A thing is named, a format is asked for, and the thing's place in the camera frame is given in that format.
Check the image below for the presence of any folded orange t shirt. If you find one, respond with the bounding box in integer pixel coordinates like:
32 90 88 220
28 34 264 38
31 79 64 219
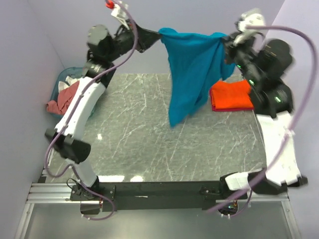
209 80 254 112

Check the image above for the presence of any white garment in basket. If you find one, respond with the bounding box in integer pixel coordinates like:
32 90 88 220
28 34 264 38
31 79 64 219
58 76 80 93

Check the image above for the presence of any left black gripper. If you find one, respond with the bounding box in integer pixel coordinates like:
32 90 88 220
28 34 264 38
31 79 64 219
105 18 162 63

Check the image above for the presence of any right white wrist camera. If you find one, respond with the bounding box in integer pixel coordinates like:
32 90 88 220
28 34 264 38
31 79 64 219
233 8 266 46

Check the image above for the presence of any teal blue t shirt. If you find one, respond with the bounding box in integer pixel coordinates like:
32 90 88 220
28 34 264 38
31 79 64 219
159 28 235 127

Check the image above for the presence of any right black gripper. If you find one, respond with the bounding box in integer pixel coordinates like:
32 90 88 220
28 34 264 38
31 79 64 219
221 31 264 89

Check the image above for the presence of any aluminium frame rail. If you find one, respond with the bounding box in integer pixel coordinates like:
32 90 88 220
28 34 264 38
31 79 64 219
26 183 71 204

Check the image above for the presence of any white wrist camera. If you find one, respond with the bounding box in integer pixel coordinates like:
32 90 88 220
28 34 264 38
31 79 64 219
233 8 266 46
105 0 129 29

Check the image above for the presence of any salmon pink t shirt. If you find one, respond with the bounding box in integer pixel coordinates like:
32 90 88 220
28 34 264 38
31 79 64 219
46 81 79 115

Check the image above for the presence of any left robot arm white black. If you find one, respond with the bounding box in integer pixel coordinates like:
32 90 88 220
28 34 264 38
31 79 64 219
45 23 161 200

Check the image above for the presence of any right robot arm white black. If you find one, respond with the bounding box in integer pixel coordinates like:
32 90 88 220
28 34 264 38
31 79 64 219
219 32 308 199

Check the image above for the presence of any black base beam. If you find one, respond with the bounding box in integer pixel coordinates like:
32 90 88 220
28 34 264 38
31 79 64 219
69 181 240 213

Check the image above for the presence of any teal plastic basket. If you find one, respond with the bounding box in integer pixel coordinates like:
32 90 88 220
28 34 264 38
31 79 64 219
49 67 90 120

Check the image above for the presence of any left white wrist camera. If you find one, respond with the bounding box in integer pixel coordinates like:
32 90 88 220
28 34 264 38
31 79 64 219
105 0 129 29

